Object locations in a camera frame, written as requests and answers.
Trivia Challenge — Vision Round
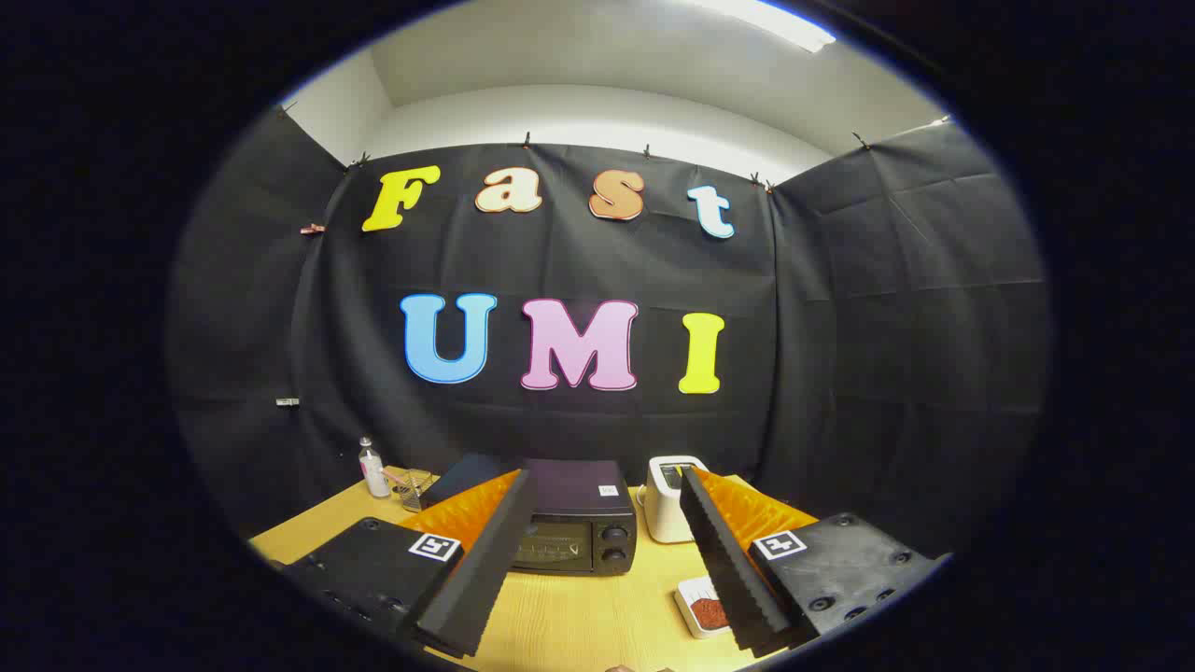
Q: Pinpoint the wire mesh basket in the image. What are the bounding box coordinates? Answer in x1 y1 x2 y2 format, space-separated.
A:
396 469 436 513

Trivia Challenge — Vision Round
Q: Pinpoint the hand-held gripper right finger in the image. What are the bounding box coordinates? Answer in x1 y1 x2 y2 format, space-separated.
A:
679 465 954 657

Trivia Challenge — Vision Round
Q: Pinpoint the white rectangular tray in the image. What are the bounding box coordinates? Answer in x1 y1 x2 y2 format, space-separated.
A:
674 576 735 640

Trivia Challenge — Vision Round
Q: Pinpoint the small clear plastic bottle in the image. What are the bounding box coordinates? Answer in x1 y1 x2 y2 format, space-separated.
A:
358 437 392 498

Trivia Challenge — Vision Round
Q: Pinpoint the black toaster oven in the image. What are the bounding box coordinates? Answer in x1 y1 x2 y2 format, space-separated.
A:
509 457 640 577

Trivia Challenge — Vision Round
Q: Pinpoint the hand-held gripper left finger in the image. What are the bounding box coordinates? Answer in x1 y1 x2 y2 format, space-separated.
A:
280 467 534 659

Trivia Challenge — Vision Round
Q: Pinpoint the white bread toaster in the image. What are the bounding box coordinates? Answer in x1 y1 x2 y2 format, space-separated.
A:
637 455 710 544

